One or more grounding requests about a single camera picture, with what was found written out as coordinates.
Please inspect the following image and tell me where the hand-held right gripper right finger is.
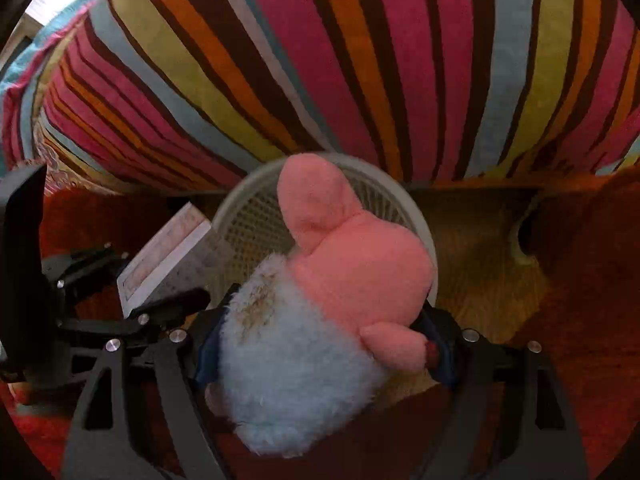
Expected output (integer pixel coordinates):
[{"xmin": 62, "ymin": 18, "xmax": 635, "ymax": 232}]
[{"xmin": 410, "ymin": 307, "xmax": 588, "ymax": 480}]

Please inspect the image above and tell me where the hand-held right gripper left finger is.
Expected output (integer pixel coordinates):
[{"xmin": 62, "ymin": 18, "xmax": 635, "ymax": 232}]
[{"xmin": 62, "ymin": 305, "xmax": 238, "ymax": 480}]

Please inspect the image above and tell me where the red fluffy cloth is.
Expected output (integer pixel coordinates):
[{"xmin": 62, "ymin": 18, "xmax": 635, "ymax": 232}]
[{"xmin": 0, "ymin": 165, "xmax": 640, "ymax": 480}]

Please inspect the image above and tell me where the grey mesh plastic basket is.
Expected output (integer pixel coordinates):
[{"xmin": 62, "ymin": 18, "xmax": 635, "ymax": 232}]
[{"xmin": 207, "ymin": 152, "xmax": 441, "ymax": 311}]

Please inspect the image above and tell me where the teal green cloth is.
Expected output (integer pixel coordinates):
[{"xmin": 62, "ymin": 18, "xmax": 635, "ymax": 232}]
[{"xmin": 205, "ymin": 152, "xmax": 436, "ymax": 458}]

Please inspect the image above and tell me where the teal patterned blanket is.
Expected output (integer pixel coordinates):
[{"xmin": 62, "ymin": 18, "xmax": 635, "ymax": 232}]
[{"xmin": 0, "ymin": 0, "xmax": 108, "ymax": 111}]

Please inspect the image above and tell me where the printed cardboard box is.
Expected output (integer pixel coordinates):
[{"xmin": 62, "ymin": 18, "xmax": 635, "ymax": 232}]
[{"xmin": 117, "ymin": 202, "xmax": 221, "ymax": 318}]

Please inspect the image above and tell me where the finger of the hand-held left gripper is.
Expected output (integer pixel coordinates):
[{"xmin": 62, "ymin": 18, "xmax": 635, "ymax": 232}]
[
  {"xmin": 59, "ymin": 287, "xmax": 212, "ymax": 352},
  {"xmin": 42, "ymin": 244, "xmax": 131, "ymax": 292}
]

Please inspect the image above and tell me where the striped colourful bed sheet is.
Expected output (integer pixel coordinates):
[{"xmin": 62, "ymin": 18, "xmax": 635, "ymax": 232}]
[{"xmin": 0, "ymin": 0, "xmax": 640, "ymax": 196}]

